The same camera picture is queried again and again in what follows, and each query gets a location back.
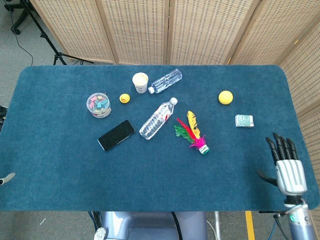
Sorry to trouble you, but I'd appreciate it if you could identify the black smartphone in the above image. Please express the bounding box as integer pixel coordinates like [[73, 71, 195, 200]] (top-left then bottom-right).
[[97, 119, 136, 153]]

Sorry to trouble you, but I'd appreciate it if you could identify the woven wooden folding screen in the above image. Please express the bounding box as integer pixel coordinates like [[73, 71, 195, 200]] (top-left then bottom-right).
[[29, 0, 320, 213]]

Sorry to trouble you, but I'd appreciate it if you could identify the grey-blue robot torso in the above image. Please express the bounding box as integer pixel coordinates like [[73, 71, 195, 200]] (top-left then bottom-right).
[[93, 211, 208, 240]]

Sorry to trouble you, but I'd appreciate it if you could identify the yellow ball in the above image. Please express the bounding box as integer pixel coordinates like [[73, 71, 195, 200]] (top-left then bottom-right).
[[218, 90, 234, 105]]

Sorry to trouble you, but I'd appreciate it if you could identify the black torso cable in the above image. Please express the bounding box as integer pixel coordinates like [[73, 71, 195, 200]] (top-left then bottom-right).
[[170, 211, 182, 240]]

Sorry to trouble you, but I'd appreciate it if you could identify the blue table mat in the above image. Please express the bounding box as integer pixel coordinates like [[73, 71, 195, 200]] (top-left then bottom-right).
[[0, 64, 320, 213]]

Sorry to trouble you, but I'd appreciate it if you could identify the thin black floor cable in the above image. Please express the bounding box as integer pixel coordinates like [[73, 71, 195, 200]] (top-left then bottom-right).
[[9, 9, 34, 64]]

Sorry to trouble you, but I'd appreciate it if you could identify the clear unlabelled water bottle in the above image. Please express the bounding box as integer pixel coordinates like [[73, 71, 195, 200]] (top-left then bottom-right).
[[147, 68, 183, 95]]

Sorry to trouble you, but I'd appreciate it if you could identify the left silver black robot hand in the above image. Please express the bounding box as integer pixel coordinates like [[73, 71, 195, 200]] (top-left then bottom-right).
[[0, 172, 16, 186]]

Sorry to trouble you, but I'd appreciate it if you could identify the clear jar of colourful clips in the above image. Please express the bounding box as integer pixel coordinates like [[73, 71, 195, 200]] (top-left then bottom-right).
[[86, 91, 113, 118]]

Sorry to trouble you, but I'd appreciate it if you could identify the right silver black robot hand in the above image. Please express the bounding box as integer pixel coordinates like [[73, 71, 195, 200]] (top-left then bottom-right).
[[257, 132, 308, 196]]

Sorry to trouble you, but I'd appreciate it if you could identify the black tripod stand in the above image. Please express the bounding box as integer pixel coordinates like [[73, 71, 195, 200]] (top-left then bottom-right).
[[23, 0, 95, 66]]

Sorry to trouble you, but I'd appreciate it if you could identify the white paper cup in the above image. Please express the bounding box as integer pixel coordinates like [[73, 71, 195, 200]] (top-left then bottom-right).
[[131, 72, 150, 94]]

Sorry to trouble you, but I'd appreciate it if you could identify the black office chair base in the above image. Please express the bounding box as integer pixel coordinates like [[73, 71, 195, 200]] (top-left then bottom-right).
[[3, 0, 30, 35]]

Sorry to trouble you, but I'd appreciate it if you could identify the silver table leg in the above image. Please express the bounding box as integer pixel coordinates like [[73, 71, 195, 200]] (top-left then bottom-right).
[[214, 211, 222, 240]]

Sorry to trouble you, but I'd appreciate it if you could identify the small green white box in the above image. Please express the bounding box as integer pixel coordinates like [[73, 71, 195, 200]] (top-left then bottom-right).
[[234, 114, 254, 129]]

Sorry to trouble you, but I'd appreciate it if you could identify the colourful feather shuttlecock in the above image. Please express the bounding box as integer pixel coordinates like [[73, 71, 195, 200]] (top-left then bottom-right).
[[173, 110, 211, 156]]

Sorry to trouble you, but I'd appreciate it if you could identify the white round shoulder flange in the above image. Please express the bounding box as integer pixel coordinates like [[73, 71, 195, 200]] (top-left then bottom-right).
[[93, 226, 107, 240]]

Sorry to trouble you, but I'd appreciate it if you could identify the black equipment beside table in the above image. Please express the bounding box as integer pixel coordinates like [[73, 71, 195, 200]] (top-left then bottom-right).
[[0, 105, 9, 127]]

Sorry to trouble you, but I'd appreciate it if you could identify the large clear water bottle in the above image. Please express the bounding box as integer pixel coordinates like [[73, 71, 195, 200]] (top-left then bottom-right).
[[138, 97, 179, 141]]

